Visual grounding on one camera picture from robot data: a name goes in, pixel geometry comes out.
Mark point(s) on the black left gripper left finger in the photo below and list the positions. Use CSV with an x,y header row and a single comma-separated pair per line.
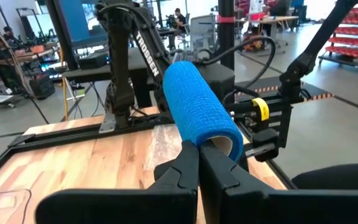
x,y
135,208

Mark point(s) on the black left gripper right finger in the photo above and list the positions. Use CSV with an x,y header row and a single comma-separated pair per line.
x,y
275,208

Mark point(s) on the blue cohesive bandage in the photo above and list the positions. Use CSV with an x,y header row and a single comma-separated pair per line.
x,y
197,105

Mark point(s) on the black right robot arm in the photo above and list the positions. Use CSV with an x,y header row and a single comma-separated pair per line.
x,y
120,62

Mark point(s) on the grey office chair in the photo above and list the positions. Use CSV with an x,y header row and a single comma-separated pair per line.
x,y
202,31

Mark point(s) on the red tape band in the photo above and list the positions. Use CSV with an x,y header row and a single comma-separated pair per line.
x,y
226,19

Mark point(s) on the dark blue chair part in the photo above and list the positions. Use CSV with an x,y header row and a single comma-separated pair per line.
x,y
337,175

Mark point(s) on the seated person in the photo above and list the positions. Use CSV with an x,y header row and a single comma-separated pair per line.
x,y
179,25

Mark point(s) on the clear plastic wrapper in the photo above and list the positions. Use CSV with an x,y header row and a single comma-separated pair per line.
x,y
165,137

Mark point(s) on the wooden work table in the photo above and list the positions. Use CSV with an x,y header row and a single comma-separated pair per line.
x,y
275,20

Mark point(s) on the clear plastic bin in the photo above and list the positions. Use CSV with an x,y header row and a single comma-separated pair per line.
x,y
5,208

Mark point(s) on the grey desk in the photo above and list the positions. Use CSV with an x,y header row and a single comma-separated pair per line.
x,y
85,74

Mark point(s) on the rack of small red bins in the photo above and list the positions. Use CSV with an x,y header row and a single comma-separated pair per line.
x,y
353,34

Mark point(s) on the black equipment case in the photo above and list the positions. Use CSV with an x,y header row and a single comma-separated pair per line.
x,y
42,87

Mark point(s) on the monitor with blue screen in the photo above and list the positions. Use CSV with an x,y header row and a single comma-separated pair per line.
x,y
73,21

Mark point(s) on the cluttered workbench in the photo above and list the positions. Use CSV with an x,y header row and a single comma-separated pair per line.
x,y
17,56

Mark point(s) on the black aluminium table frame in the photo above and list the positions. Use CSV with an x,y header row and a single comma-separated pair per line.
x,y
73,133

